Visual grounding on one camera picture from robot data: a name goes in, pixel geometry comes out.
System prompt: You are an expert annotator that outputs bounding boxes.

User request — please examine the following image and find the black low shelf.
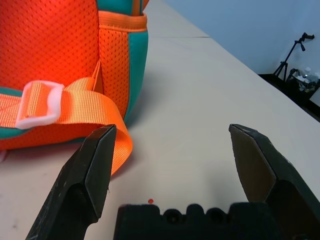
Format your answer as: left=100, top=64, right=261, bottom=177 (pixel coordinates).
left=258, top=73, right=320, bottom=123

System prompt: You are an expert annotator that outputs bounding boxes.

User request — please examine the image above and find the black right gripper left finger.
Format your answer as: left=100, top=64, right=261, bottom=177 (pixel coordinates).
left=24, top=124, right=118, bottom=240

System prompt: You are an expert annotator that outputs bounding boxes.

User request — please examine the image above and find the orange and teal backpack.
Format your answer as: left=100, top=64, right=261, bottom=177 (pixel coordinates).
left=0, top=0, right=151, bottom=177

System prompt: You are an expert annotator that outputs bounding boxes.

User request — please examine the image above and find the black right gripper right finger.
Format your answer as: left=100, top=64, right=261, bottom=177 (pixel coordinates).
left=228, top=123, right=320, bottom=240

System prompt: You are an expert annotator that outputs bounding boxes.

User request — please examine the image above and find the black tripod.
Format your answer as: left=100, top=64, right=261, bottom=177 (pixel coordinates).
left=273, top=32, right=315, bottom=83

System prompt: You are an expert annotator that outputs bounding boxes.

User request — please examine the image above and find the clutter pile with bag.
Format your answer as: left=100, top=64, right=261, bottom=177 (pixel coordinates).
left=286, top=66, right=320, bottom=101

